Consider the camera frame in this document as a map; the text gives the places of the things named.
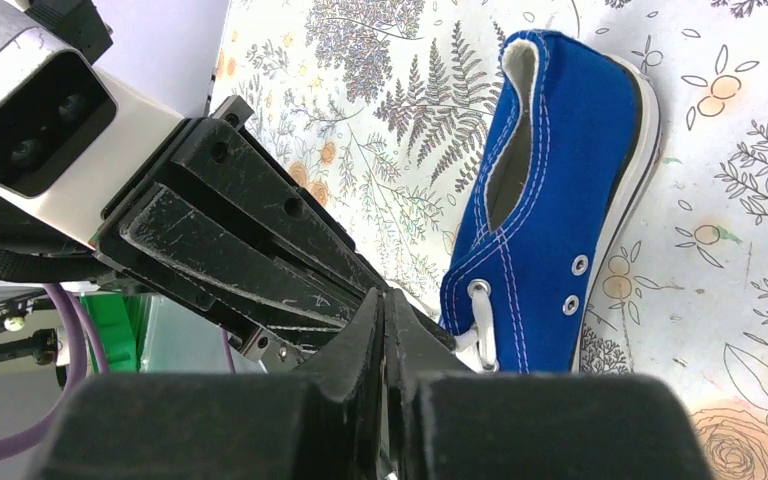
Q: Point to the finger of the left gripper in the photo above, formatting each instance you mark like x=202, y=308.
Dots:
x=230, y=179
x=287, y=301

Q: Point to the white shoelace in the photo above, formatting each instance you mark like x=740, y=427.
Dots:
x=480, y=331

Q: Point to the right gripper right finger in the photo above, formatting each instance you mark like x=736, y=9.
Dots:
x=448, y=422

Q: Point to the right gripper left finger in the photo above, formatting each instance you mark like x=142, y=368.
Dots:
x=320, y=420

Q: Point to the floral patterned mat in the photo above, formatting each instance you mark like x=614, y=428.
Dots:
x=381, y=109

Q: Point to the blue canvas sneaker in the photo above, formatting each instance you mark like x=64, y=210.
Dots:
x=573, y=139

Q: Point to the green plastic bin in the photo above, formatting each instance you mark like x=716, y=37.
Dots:
x=121, y=323

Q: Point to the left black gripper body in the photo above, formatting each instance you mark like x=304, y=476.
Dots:
x=126, y=199

